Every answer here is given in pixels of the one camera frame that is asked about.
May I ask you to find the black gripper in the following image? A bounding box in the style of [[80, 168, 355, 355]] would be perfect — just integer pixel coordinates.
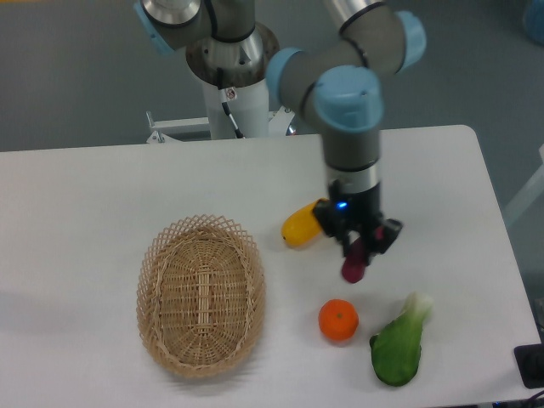
[[313, 180, 403, 266]]

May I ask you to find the purple sweet potato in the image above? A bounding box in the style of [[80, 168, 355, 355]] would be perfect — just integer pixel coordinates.
[[341, 238, 368, 284]]

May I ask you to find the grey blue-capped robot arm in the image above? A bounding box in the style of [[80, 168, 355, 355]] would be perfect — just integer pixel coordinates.
[[134, 1, 427, 265]]

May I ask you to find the woven wicker basket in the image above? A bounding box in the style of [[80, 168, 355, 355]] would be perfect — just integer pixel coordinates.
[[136, 215, 266, 378]]

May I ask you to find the yellow mango-shaped fruit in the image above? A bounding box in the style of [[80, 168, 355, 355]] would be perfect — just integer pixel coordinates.
[[280, 198, 329, 248]]

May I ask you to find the orange tangerine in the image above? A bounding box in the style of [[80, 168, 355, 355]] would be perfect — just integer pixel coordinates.
[[318, 299, 359, 342]]

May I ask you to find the green bok choy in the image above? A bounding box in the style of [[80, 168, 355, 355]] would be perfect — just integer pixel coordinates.
[[370, 292, 434, 387]]

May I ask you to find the white furniture leg right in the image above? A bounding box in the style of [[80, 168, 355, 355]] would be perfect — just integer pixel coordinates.
[[502, 144, 544, 228]]

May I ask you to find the black device at table edge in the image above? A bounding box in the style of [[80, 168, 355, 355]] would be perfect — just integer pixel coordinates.
[[513, 343, 543, 389]]

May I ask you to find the blue object top right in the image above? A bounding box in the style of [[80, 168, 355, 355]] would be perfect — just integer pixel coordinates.
[[523, 0, 544, 45]]

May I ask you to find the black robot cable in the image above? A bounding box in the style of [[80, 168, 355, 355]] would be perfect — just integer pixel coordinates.
[[216, 67, 246, 140]]

